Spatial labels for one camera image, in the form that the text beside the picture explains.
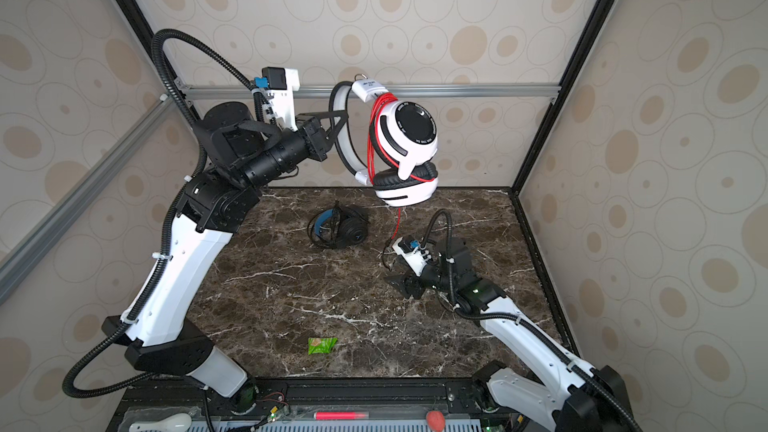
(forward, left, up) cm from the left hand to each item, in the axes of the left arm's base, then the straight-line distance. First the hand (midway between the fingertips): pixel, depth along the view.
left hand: (348, 109), depth 48 cm
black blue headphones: (+19, +12, -59) cm, 63 cm away
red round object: (-38, -17, -56) cm, 70 cm away
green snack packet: (-22, +12, -57) cm, 62 cm away
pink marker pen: (-37, +5, -59) cm, 70 cm away
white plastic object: (-39, +46, -58) cm, 84 cm away
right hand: (-7, -8, -41) cm, 42 cm away
